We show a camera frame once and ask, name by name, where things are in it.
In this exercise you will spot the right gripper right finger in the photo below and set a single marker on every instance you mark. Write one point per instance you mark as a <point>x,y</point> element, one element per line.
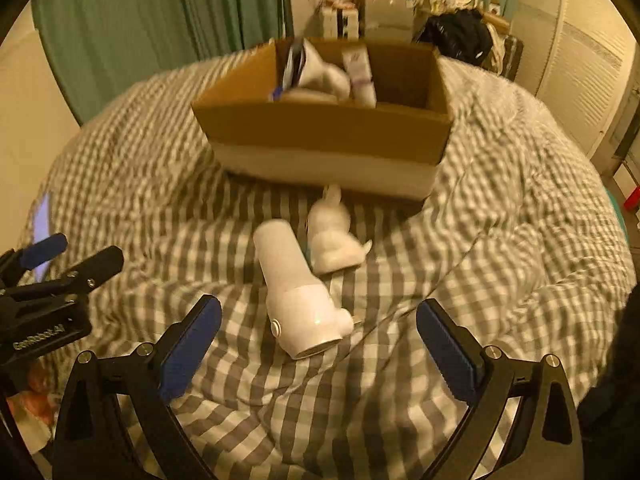
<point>544,440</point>

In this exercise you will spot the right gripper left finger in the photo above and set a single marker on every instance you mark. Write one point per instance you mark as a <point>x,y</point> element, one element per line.
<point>92,441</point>

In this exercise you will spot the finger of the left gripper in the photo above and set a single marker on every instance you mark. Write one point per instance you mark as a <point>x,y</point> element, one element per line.
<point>44,251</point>
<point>97,269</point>

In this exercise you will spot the white handheld electric device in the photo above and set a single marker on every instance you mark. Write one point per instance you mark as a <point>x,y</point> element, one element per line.
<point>302,314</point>

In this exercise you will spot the white bear figurine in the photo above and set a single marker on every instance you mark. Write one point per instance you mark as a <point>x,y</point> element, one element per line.
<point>331,245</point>

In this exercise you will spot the black gloved right hand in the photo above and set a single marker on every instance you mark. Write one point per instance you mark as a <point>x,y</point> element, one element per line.
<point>609,414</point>

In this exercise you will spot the grey checked bed cover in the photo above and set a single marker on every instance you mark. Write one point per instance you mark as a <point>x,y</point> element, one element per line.
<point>515,242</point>

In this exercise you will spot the green curtain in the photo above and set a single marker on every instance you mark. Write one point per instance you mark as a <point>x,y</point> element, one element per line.
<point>97,49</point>

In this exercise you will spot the green topped wooden stool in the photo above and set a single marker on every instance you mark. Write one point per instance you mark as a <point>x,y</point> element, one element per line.
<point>618,223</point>

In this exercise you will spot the red fire extinguisher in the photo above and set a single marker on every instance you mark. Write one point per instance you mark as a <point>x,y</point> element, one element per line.
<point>632,201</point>

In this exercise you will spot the white sock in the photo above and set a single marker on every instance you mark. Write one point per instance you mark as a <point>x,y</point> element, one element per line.
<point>306,69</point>

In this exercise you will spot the brown cardboard box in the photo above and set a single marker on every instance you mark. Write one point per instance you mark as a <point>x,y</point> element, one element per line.
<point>309,138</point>

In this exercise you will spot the white cream tube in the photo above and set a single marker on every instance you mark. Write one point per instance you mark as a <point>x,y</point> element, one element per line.
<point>357,66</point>

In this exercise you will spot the white black suitcase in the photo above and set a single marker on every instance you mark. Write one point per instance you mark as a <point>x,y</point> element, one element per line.
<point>339,23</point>

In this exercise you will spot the silver small fridge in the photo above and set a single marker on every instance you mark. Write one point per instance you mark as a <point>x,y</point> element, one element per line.
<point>387,20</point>

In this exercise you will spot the white louvred wardrobe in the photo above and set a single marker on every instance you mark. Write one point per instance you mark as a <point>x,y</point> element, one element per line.
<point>577,59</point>

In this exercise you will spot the dark hard suitcase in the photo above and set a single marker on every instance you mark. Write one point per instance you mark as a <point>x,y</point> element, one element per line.
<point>513,51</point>

